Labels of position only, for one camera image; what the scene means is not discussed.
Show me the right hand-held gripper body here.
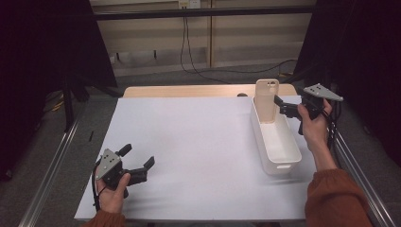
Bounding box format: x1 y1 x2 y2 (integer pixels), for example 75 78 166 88
278 82 344 136

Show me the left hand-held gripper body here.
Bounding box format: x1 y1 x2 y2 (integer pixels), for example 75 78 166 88
94 148 148 200

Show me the beige phone case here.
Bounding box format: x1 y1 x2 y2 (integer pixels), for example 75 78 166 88
253 79 280 124

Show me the white plastic storage box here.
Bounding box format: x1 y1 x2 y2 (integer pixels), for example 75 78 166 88
250 96 303 176

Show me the person's left hand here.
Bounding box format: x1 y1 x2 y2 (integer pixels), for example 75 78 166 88
95 171 131 216

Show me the person's right hand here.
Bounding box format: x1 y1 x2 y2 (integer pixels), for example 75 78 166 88
296 97 334 153

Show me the white table cover sheet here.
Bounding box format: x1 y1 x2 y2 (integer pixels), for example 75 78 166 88
74 95 358 221

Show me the black curtain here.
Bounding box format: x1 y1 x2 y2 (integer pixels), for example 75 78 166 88
0 0 118 183
294 0 401 166

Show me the black stand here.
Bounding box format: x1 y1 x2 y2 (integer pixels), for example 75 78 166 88
61 75 93 133

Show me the light wooden table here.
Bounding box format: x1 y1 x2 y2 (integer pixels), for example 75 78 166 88
122 83 298 98

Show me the black horizontal bar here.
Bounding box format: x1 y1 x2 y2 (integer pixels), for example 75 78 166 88
93 5 316 22

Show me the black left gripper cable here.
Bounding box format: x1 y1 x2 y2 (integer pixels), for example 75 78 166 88
91 164 107 213

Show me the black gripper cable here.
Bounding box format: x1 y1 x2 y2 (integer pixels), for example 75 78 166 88
325 99 343 169
91 164 107 213

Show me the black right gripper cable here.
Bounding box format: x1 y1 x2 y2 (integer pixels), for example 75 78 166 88
325 99 343 169

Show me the metal floor rail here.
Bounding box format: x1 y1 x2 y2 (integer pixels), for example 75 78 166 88
327 94 395 227
18 114 82 227

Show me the black hanging cable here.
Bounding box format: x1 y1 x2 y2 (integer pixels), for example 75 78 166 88
184 17 299 76
180 17 233 85

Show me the white wall socket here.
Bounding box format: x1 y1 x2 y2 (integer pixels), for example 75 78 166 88
178 0 201 9

